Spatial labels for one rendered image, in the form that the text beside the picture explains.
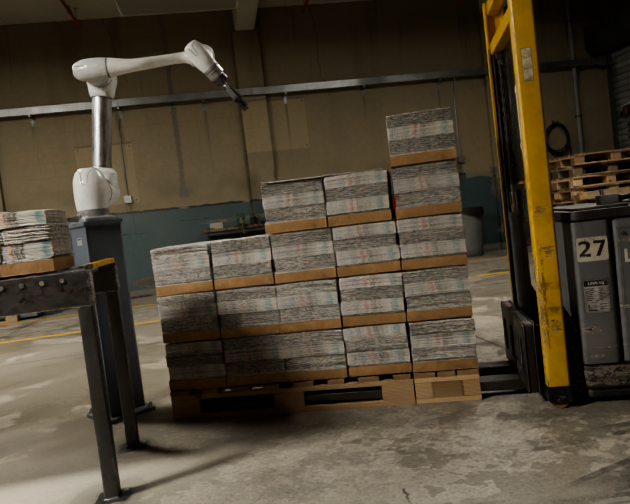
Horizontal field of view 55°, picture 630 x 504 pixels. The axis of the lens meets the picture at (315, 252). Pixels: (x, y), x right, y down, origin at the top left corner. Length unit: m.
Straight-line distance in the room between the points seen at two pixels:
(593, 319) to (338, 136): 7.51
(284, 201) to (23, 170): 7.48
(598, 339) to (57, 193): 8.31
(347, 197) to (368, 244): 0.23
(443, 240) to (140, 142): 7.41
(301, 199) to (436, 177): 0.61
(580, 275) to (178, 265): 1.76
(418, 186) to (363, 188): 0.24
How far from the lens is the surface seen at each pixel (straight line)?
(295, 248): 2.77
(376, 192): 2.71
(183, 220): 9.50
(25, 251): 2.39
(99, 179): 3.24
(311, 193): 2.75
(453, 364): 2.79
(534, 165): 2.56
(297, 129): 9.69
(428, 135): 2.73
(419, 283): 2.72
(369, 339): 2.77
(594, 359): 2.72
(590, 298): 2.67
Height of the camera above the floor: 0.88
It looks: 3 degrees down
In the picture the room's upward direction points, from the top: 7 degrees counter-clockwise
